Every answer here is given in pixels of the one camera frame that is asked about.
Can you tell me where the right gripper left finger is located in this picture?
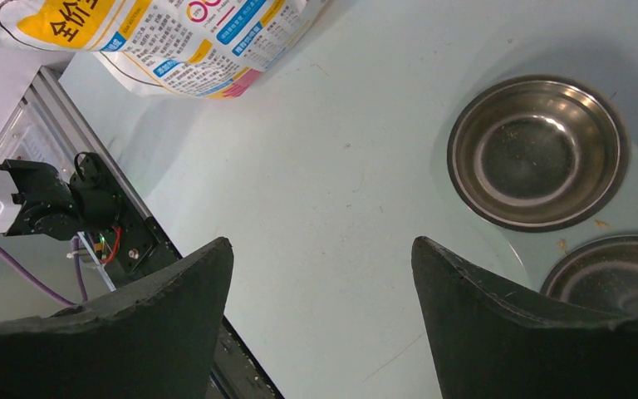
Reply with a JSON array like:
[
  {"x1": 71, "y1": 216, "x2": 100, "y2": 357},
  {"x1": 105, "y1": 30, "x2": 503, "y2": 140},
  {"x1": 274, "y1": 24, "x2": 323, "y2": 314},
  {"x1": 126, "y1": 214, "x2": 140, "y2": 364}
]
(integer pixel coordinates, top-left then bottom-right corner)
[{"x1": 0, "y1": 237, "x2": 233, "y2": 398}]

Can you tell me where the left steel bowl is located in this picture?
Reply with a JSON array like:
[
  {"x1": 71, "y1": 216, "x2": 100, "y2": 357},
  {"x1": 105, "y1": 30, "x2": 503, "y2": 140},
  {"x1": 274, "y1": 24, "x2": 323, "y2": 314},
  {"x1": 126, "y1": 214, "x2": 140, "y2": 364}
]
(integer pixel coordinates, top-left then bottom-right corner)
[{"x1": 446, "y1": 74, "x2": 631, "y2": 233}]

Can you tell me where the pet food bag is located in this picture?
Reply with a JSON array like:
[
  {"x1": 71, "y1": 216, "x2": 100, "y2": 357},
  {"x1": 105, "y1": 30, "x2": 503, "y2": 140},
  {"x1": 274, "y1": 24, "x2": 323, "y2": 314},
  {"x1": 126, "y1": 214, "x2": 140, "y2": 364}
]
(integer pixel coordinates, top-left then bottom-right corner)
[{"x1": 0, "y1": 0, "x2": 324, "y2": 99}]

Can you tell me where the pale green bowl tray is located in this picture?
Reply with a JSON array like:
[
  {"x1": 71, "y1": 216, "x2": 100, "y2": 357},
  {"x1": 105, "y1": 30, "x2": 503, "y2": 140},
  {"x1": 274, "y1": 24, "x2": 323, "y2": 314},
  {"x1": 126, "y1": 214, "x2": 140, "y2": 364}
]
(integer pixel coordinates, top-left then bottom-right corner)
[{"x1": 430, "y1": 33, "x2": 638, "y2": 292}]

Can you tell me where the steel bowl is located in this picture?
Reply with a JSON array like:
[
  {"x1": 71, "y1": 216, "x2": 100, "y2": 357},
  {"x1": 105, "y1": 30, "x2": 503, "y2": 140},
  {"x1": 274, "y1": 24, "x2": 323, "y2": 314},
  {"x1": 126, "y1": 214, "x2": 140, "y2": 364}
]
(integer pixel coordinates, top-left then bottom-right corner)
[
  {"x1": 540, "y1": 234, "x2": 638, "y2": 316},
  {"x1": 446, "y1": 74, "x2": 631, "y2": 233}
]

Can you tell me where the right steel bowl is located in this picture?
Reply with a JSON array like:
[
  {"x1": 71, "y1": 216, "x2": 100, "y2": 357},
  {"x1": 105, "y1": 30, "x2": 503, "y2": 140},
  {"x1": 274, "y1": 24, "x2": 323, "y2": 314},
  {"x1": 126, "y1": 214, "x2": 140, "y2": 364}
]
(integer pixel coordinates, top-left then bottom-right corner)
[{"x1": 540, "y1": 234, "x2": 638, "y2": 316}]

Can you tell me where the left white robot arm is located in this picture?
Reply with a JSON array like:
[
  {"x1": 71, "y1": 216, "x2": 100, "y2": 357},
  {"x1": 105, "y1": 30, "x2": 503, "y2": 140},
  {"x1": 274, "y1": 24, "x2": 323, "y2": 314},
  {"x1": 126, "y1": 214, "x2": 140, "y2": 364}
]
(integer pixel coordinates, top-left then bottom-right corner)
[{"x1": 0, "y1": 153, "x2": 122, "y2": 241}]

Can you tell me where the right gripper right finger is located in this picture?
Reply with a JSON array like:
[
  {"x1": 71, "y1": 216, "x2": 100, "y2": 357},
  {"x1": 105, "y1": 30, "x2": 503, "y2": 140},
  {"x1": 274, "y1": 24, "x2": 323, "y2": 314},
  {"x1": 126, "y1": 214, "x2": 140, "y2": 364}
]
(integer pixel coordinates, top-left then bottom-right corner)
[{"x1": 411, "y1": 236, "x2": 638, "y2": 398}]

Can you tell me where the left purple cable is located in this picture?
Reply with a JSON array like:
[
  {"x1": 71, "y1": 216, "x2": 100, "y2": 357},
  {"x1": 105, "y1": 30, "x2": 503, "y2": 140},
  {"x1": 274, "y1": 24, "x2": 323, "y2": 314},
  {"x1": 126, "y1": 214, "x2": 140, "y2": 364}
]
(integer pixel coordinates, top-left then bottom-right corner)
[{"x1": 0, "y1": 231, "x2": 89, "y2": 308}]

